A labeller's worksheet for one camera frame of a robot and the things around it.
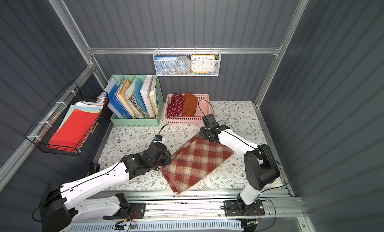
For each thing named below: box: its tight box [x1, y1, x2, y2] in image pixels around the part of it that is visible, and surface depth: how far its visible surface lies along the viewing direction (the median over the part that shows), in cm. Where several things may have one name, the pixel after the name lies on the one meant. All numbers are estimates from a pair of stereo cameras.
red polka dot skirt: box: [166, 93, 185, 118], surface depth 114 cm
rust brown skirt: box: [181, 92, 198, 118], surface depth 118 cm
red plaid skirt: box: [160, 135, 234, 195], surface depth 88 cm
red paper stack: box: [47, 101, 104, 152], surface depth 76 cm
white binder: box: [140, 75, 155, 119], surface depth 98 cm
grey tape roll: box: [174, 55, 191, 74], surface depth 89 cm
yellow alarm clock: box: [191, 54, 216, 74], surface depth 90 cm
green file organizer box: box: [107, 74, 164, 127], surface depth 103 cm
